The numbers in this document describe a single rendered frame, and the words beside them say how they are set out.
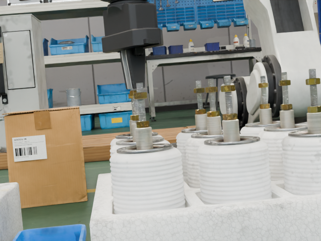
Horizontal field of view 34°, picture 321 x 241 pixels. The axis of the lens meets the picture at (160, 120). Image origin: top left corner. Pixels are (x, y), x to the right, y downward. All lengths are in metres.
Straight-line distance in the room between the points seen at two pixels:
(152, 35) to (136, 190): 0.23
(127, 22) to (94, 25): 8.45
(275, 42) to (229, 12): 5.75
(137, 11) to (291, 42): 0.51
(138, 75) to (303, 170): 0.28
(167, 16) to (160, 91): 2.56
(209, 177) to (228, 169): 0.03
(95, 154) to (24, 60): 0.63
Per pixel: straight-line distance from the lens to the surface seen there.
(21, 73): 2.91
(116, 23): 0.81
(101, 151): 2.73
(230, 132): 0.71
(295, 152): 0.72
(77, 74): 9.19
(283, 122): 0.85
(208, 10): 6.90
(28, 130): 1.69
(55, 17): 6.10
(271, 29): 1.21
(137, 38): 0.77
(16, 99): 2.92
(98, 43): 5.46
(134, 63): 0.80
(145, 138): 0.69
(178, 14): 6.85
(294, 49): 1.19
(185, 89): 9.18
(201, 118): 0.94
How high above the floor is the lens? 0.32
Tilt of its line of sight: 3 degrees down
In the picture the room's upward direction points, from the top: 5 degrees counter-clockwise
